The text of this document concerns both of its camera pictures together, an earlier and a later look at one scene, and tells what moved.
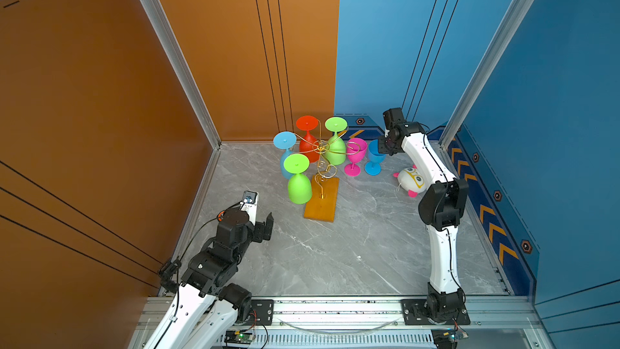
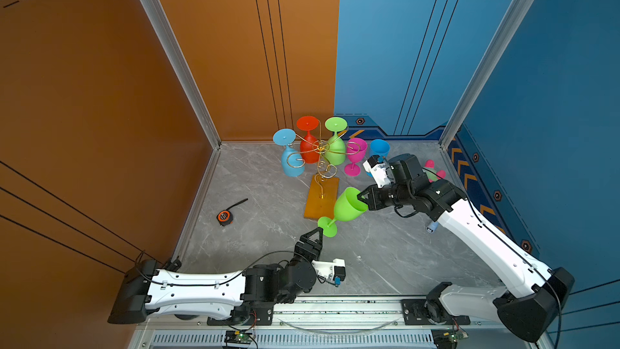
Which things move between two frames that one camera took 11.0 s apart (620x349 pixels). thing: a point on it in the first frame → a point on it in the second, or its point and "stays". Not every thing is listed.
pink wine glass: [356, 152] stays
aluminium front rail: [377, 324] stays
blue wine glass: [374, 157] stays
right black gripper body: [385, 145] → [387, 195]
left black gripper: [259, 228] → [313, 250]
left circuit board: [239, 337] stays
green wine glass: [299, 190] → [348, 207]
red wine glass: [308, 145] stays
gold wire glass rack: [323, 148] stays
